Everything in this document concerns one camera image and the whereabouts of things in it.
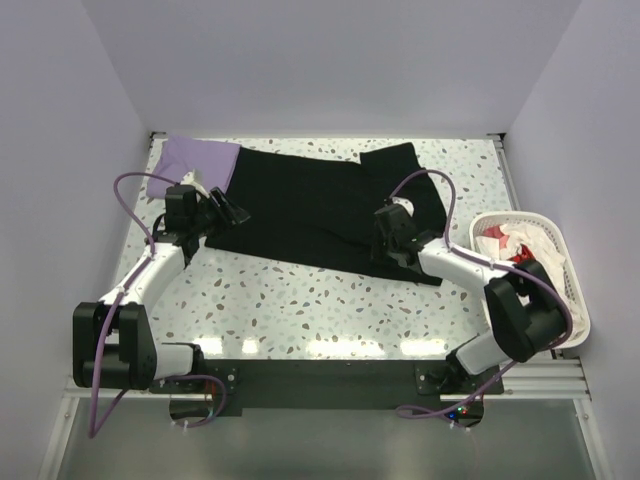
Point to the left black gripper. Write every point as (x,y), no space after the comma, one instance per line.
(234,214)

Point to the folded purple t shirt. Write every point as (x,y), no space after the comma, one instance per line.
(214,161)

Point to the white red print t shirt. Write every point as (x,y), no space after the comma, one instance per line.
(517,242)

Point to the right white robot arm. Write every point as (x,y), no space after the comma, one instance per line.
(526,313)

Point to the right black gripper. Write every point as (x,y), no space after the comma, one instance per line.
(377,253)

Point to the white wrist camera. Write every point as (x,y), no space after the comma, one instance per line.
(192,178)
(405,203)

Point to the aluminium frame rail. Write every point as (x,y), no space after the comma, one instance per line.
(541,379)

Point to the white laundry basket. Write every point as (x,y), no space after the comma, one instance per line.
(573,289)

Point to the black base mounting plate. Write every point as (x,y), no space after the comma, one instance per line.
(404,386)

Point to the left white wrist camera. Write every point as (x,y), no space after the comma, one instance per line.
(192,178)

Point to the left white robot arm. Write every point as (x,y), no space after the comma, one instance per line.
(113,343)

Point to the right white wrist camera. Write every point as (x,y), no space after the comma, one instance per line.
(405,203)

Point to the black t shirt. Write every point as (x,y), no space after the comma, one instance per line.
(320,213)

